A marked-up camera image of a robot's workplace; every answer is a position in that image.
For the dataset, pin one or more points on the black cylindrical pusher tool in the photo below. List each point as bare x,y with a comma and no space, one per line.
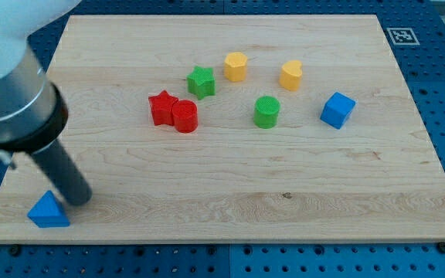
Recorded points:
59,168

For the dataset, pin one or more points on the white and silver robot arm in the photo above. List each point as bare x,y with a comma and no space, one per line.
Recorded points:
33,112

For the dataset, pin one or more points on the blue triangle block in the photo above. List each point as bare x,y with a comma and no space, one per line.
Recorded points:
48,212

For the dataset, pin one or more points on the red star block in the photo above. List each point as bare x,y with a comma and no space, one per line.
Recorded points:
161,108

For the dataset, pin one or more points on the red cylinder block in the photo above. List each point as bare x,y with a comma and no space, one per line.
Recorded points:
185,116

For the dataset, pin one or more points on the green star block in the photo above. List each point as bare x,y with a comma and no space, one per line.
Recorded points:
201,82

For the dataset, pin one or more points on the wooden board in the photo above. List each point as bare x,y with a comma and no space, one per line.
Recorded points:
377,179

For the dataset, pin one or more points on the yellow hexagon block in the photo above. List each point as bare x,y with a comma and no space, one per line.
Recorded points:
235,66

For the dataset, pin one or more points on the green cylinder block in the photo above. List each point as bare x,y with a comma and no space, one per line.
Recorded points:
266,112

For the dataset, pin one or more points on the yellow heart block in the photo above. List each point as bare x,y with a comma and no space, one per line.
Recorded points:
291,75

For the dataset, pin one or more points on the blue cube block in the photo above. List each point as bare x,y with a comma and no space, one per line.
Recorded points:
337,110

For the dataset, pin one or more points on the white fiducial marker tag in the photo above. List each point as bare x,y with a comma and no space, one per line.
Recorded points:
401,36

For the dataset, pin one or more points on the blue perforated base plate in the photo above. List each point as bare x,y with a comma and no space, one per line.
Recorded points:
423,67

